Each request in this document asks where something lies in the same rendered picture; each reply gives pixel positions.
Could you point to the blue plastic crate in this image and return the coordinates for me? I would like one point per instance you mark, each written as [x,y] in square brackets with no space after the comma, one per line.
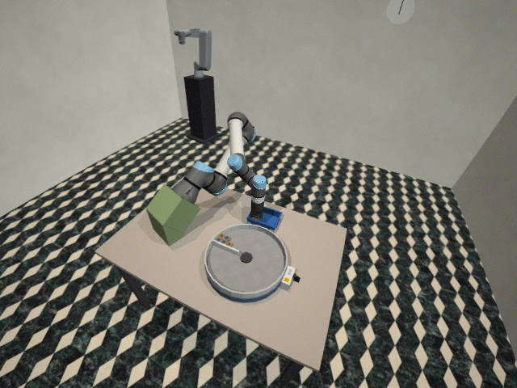
[270,219]

